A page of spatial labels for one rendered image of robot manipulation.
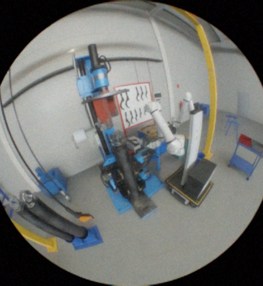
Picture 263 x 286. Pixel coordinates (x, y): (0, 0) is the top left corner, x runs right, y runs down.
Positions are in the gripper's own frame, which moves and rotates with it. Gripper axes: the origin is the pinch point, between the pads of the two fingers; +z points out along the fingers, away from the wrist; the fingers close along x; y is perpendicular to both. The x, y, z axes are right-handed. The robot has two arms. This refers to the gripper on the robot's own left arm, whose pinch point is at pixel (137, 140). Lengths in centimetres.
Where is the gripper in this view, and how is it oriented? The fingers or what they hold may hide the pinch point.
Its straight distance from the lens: 146.9
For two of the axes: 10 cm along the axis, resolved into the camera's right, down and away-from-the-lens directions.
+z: -8.8, -2.8, -3.9
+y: -4.5, 1.9, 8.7
